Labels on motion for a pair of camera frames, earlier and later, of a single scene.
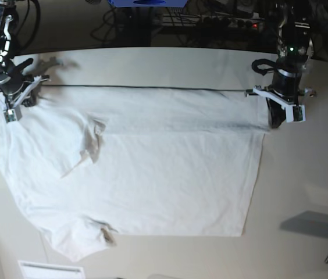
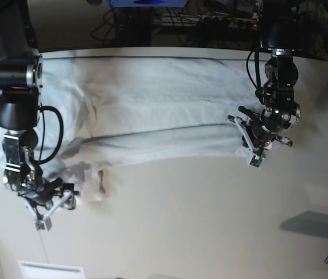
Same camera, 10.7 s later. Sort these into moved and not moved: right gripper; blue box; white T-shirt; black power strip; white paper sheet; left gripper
Moved: white T-shirt; right gripper; left gripper
Not moved: white paper sheet; black power strip; blue box
